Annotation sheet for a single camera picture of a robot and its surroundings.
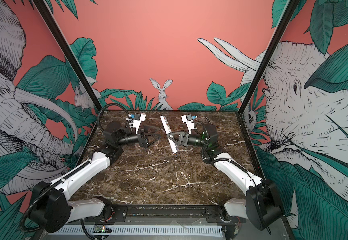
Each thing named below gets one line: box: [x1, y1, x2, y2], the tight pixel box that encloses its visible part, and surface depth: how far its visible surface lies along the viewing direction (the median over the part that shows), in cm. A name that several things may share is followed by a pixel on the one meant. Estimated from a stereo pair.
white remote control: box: [160, 115, 178, 153], surface depth 67 cm
